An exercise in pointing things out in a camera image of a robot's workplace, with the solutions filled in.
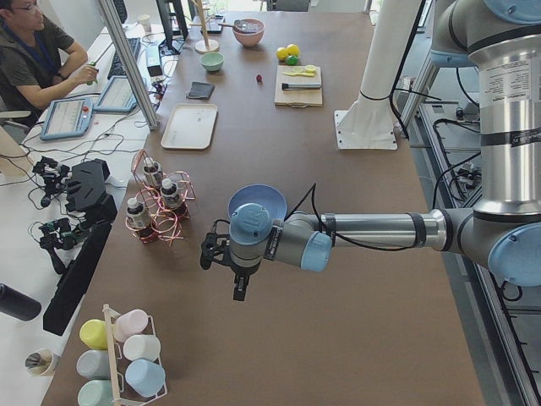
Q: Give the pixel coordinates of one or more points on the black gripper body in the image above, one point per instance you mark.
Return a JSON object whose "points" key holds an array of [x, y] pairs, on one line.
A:
{"points": [[243, 272]]}

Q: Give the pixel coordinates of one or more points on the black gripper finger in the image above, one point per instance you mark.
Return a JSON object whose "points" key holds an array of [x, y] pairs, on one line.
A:
{"points": [[241, 282]]}

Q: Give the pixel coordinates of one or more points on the blue plate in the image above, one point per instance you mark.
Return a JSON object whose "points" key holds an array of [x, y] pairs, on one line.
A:
{"points": [[267, 196]]}

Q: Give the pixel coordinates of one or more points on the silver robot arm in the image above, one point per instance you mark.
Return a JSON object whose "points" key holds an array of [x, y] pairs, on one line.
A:
{"points": [[501, 232]]}

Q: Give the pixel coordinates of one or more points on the drink bottle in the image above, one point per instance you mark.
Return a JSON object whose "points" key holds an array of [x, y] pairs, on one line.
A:
{"points": [[137, 214], [153, 172], [170, 194]]}

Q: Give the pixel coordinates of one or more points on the pink cup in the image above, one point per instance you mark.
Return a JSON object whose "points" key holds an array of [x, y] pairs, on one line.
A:
{"points": [[129, 324]]}

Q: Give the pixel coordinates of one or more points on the white cup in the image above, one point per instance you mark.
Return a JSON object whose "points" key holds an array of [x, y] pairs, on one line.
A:
{"points": [[141, 346]]}

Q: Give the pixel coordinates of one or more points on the cream rabbit tray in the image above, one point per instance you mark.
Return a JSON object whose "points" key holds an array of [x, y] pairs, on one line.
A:
{"points": [[190, 127]]}

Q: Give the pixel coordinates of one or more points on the blue cup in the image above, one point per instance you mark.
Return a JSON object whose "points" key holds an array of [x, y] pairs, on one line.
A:
{"points": [[145, 377]]}

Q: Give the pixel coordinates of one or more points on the black equipment block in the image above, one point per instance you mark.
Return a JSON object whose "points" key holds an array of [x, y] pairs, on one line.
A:
{"points": [[75, 251]]}

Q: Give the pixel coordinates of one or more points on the yellow cup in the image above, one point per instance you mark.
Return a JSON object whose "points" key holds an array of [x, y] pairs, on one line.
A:
{"points": [[93, 334]]}

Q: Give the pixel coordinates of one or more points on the grey folded cloth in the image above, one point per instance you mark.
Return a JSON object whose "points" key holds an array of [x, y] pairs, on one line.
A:
{"points": [[200, 91]]}

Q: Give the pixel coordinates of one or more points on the grey cup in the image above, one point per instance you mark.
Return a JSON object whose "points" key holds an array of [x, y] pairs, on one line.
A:
{"points": [[94, 365]]}

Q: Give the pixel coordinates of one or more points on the steel muddler black tip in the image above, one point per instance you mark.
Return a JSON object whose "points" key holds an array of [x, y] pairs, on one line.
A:
{"points": [[300, 87]]}

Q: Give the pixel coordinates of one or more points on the wooden cutting board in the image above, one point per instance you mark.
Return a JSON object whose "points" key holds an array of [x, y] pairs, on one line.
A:
{"points": [[304, 98]]}

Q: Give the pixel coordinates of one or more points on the blue teach pendant right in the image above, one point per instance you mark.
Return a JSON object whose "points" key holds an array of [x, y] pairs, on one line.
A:
{"points": [[116, 97]]}

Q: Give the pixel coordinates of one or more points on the blue teach pendant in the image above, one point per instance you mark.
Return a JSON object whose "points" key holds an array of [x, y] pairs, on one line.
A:
{"points": [[67, 118], [116, 97]]}

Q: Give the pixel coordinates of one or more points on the green cup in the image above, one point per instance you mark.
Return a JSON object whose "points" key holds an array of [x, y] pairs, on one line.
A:
{"points": [[95, 393]]}

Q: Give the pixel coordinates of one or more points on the green bowl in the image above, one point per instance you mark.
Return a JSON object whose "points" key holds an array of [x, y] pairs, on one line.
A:
{"points": [[212, 61]]}

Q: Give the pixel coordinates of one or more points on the yellow plastic knife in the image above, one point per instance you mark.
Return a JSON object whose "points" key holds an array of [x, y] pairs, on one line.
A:
{"points": [[293, 73]]}

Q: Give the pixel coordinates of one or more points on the blue teach pendant left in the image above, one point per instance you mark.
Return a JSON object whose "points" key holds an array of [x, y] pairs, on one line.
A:
{"points": [[67, 118]]}

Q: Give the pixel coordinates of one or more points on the wooden stand round base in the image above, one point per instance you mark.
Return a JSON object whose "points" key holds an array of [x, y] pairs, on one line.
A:
{"points": [[206, 44]]}

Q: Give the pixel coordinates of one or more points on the green lime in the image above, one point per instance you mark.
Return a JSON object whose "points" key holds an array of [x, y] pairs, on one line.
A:
{"points": [[291, 60]]}

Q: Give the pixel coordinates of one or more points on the whole lemon lower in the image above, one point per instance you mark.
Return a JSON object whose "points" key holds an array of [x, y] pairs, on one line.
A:
{"points": [[282, 53]]}

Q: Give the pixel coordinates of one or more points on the whole lemon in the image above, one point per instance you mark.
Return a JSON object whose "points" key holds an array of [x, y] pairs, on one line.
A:
{"points": [[293, 50], [282, 53]]}

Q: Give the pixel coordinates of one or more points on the black flask bottle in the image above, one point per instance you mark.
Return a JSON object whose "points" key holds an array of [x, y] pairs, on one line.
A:
{"points": [[18, 305]]}

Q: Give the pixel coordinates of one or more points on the paper cup with items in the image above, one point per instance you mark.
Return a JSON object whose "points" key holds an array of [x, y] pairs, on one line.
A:
{"points": [[42, 362]]}

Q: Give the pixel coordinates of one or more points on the whole lemon upper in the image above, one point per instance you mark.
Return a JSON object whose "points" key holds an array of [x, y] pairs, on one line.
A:
{"points": [[293, 50]]}

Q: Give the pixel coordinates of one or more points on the pink bowl with ice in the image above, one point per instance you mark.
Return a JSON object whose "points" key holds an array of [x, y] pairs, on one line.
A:
{"points": [[250, 39]]}

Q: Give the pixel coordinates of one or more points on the steel ice scoop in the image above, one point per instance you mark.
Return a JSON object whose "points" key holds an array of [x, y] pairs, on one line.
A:
{"points": [[243, 26]]}

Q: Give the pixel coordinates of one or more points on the seated person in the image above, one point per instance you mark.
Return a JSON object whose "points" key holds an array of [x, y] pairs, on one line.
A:
{"points": [[40, 62]]}

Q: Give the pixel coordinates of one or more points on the copper wire bottle rack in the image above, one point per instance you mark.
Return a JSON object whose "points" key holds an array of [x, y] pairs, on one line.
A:
{"points": [[166, 224]]}

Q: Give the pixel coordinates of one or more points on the aluminium frame post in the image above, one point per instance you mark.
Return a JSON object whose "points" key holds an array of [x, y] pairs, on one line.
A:
{"points": [[119, 40]]}

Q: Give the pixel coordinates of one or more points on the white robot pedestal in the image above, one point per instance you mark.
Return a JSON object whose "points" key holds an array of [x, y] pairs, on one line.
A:
{"points": [[369, 121]]}

